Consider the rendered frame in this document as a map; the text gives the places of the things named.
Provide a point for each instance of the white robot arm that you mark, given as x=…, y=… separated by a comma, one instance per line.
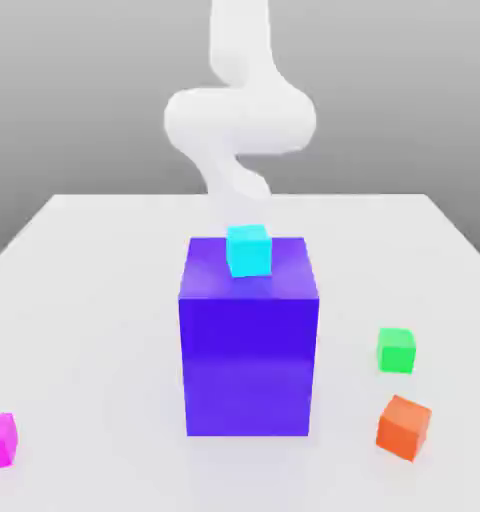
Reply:
x=240, y=120

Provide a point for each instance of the small cyan cube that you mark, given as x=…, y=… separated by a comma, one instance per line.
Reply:
x=248, y=252

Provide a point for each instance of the small green cube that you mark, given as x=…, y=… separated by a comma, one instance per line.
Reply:
x=396, y=352

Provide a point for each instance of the small orange cube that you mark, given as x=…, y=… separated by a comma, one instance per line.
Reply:
x=402, y=430

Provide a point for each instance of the large purple box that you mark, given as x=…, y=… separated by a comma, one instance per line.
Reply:
x=248, y=360

